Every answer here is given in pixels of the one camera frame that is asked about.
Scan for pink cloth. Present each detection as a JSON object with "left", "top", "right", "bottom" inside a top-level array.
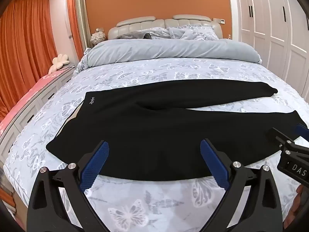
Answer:
[{"left": 0, "top": 68, "right": 62, "bottom": 136}]

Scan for beige curtain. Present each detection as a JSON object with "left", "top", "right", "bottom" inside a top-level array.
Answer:
[{"left": 76, "top": 0, "right": 91, "bottom": 54}]

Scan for white wardrobe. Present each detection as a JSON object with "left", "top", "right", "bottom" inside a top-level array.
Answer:
[{"left": 232, "top": 0, "right": 309, "bottom": 99}]

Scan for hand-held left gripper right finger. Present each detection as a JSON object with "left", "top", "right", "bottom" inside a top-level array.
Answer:
[{"left": 200, "top": 139, "right": 283, "bottom": 232}]

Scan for person's right hand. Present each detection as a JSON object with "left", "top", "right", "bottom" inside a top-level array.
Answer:
[{"left": 284, "top": 184, "right": 309, "bottom": 228}]

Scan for white flower cushion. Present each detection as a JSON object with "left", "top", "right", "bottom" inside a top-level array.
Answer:
[{"left": 48, "top": 54, "right": 71, "bottom": 74}]

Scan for grey duvet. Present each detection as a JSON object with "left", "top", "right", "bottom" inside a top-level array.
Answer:
[{"left": 86, "top": 38, "right": 262, "bottom": 68}]

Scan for black pants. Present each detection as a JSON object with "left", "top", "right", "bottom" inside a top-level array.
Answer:
[{"left": 46, "top": 82, "right": 309, "bottom": 182}]

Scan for wide orange curtain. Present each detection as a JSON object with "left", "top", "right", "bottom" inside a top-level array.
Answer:
[{"left": 0, "top": 0, "right": 59, "bottom": 122}]

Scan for narrow orange curtain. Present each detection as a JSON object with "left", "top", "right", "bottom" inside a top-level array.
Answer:
[{"left": 66, "top": 0, "right": 84, "bottom": 64}]

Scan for pile of grey pillows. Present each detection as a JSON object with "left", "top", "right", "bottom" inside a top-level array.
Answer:
[{"left": 108, "top": 15, "right": 223, "bottom": 40}]

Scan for white bedside ornament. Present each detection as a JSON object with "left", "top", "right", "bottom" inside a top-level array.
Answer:
[{"left": 90, "top": 27, "right": 107, "bottom": 46}]

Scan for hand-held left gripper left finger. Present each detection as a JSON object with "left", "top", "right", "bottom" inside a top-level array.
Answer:
[{"left": 26, "top": 141, "right": 114, "bottom": 232}]

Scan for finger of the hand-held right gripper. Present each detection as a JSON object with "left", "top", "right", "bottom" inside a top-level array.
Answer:
[
  {"left": 265, "top": 128, "right": 298, "bottom": 155},
  {"left": 293, "top": 123, "right": 309, "bottom": 141}
]

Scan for dark grey cloth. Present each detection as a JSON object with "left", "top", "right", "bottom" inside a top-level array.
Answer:
[{"left": 116, "top": 31, "right": 152, "bottom": 40}]

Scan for white drawer cabinet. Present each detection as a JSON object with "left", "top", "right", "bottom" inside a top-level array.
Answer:
[{"left": 0, "top": 65, "right": 77, "bottom": 161}]

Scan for bed with butterfly sheet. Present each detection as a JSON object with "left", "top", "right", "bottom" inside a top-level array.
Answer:
[{"left": 3, "top": 15, "right": 309, "bottom": 232}]

